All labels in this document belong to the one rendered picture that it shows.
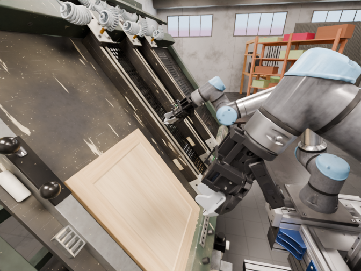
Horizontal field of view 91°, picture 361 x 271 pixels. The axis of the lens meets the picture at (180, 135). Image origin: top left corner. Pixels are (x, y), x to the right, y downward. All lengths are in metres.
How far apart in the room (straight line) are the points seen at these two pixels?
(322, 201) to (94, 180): 0.95
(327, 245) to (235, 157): 0.80
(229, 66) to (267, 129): 8.96
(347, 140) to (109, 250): 0.60
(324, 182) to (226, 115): 0.52
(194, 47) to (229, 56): 1.68
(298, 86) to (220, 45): 8.94
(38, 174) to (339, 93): 0.62
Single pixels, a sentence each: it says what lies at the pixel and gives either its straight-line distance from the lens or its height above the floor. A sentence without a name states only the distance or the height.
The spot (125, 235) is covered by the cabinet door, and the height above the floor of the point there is 1.14.
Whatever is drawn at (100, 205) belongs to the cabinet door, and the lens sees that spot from 0.66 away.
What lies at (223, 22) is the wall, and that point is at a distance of 9.29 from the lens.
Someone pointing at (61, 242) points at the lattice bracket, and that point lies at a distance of 0.59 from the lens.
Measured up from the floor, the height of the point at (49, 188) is 1.43.
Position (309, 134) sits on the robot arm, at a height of 1.34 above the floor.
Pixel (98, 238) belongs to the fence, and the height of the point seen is 1.21.
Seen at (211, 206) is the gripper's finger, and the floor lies 1.39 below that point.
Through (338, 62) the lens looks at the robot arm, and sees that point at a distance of 0.30.
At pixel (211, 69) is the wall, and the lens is 9.22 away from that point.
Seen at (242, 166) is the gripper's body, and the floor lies 1.49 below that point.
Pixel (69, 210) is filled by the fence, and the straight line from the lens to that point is 0.60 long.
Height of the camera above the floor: 1.68
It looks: 25 degrees down
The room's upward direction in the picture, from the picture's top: straight up
